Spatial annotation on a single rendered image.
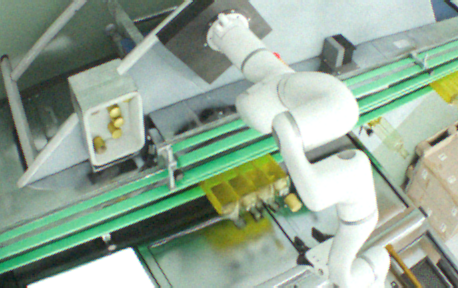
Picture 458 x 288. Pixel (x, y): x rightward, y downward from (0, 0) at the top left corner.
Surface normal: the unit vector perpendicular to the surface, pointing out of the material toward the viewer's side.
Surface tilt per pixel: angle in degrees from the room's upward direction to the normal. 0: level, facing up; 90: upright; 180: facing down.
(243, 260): 90
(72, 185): 90
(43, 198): 90
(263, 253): 90
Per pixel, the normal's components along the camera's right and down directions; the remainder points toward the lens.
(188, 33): 0.49, 0.67
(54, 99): 0.05, -0.67
